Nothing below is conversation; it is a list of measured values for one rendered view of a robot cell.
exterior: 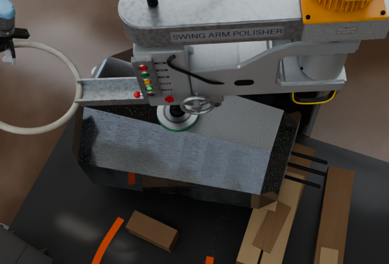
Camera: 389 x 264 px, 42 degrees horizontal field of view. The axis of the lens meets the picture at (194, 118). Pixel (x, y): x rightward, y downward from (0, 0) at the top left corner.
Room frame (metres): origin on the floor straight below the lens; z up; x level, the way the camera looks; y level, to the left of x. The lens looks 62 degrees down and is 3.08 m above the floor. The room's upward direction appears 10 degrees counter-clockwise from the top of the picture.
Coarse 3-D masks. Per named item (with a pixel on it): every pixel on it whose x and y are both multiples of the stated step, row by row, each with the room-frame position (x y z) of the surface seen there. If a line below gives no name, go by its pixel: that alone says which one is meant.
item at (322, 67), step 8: (304, 56) 1.11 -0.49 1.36; (312, 56) 1.08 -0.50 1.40; (320, 56) 1.05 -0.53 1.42; (328, 56) 1.04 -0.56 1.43; (336, 56) 1.04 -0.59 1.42; (344, 56) 1.06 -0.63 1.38; (304, 64) 1.10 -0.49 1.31; (312, 64) 1.07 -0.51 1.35; (320, 64) 1.05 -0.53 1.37; (328, 64) 1.04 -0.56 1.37; (336, 64) 1.04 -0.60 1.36; (304, 72) 1.09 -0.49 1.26; (312, 72) 1.06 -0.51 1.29; (320, 72) 1.05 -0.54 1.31; (328, 72) 1.04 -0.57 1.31; (336, 72) 1.05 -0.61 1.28
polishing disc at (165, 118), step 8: (160, 112) 1.23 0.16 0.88; (168, 112) 1.23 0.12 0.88; (160, 120) 1.19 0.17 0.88; (168, 120) 1.18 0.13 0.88; (176, 120) 1.17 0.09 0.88; (184, 120) 1.16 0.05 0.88; (192, 120) 1.16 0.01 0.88; (168, 128) 1.14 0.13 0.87; (176, 128) 1.13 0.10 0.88; (184, 128) 1.12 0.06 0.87
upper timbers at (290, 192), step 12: (288, 180) 1.00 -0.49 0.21; (288, 192) 0.92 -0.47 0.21; (288, 204) 0.85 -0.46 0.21; (252, 216) 0.82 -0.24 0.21; (264, 216) 0.81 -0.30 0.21; (288, 216) 0.78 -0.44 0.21; (252, 228) 0.75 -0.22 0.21; (288, 228) 0.71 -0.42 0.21; (252, 240) 0.68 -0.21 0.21; (276, 240) 0.66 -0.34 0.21; (240, 252) 0.62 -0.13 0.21; (252, 252) 0.61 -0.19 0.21; (264, 252) 0.60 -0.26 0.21; (276, 252) 0.59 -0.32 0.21
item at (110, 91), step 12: (84, 84) 1.34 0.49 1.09; (96, 84) 1.33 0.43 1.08; (108, 84) 1.32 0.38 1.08; (120, 84) 1.31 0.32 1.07; (132, 84) 1.30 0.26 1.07; (84, 96) 1.28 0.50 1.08; (96, 96) 1.27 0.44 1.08; (108, 96) 1.26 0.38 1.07; (120, 96) 1.25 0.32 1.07; (132, 96) 1.24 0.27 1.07
